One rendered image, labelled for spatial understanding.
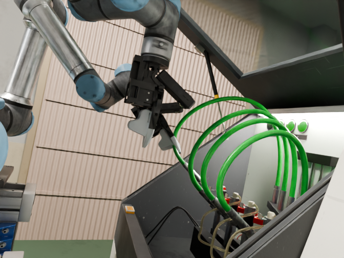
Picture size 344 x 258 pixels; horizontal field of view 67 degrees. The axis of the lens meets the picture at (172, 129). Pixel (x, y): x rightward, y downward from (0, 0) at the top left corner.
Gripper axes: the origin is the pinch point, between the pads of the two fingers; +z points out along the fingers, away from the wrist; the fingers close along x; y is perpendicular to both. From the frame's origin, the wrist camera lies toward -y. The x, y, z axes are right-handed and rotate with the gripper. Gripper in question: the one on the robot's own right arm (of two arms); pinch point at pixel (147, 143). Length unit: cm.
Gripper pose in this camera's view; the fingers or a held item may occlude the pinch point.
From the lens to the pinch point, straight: 63.3
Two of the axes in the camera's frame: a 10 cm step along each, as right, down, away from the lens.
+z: -1.9, 9.8, -0.1
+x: 2.7, 0.4, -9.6
